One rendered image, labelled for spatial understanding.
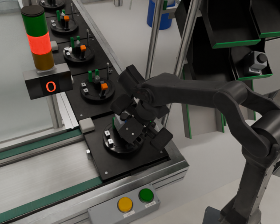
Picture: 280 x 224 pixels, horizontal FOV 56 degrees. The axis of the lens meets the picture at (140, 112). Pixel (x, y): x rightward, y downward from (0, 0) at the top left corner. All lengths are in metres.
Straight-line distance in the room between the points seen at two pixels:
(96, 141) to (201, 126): 0.37
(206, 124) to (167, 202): 0.31
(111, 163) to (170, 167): 0.20
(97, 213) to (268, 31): 0.71
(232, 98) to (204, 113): 0.54
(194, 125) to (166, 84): 0.44
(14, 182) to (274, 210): 0.88
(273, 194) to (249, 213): 0.55
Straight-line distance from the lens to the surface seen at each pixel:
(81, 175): 0.92
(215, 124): 0.99
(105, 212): 0.82
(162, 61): 1.44
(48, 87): 0.78
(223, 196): 1.02
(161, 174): 0.88
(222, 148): 1.13
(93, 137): 0.93
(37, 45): 0.69
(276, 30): 0.87
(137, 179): 0.87
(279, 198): 1.12
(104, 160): 0.88
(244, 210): 0.58
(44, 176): 0.94
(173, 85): 0.52
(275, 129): 0.42
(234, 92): 0.44
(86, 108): 1.02
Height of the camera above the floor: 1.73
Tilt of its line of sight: 49 degrees down
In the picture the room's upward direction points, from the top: 8 degrees clockwise
